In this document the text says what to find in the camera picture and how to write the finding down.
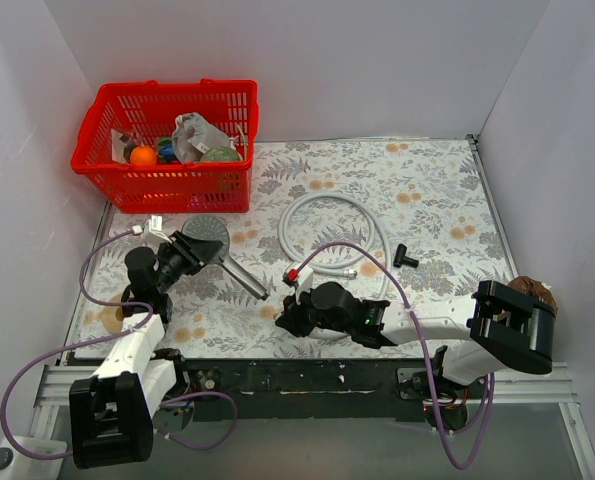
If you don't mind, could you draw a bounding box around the grey shower head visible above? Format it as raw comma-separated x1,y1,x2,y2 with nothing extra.
181,214,269,300

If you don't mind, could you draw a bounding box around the grey shower hose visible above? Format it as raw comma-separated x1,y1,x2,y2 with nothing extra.
278,193,392,341

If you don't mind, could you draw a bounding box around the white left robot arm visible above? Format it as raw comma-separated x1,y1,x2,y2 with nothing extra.
69,232,224,469

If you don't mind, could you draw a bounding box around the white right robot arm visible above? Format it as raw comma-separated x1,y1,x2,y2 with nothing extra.
275,276,558,398

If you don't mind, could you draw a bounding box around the brown tape roll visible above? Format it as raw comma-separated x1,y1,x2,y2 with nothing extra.
95,306,124,334

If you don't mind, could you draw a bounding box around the black pipe fitting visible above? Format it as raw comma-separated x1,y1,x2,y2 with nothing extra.
393,244,419,269

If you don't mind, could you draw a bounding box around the green round fruit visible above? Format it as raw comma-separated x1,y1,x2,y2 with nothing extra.
200,146,243,163

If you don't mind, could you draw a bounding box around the orange fruit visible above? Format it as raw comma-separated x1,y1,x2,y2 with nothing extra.
129,145,158,167

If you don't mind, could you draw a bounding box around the crumpled grey paper bag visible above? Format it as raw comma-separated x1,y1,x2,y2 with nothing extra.
171,112,231,163

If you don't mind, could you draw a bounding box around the floral table mat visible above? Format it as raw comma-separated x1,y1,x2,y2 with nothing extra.
74,139,521,360

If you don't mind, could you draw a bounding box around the red plastic basket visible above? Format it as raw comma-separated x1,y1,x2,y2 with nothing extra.
70,79,259,214

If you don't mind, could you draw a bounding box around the white box device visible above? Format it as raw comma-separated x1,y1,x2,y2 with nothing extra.
0,436,67,480

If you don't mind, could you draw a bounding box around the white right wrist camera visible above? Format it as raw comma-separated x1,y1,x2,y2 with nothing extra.
282,262,314,297

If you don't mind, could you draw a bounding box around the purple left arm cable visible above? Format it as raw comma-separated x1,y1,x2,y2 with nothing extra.
0,227,238,460

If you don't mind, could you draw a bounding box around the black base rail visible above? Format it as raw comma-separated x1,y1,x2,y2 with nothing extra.
154,359,432,432

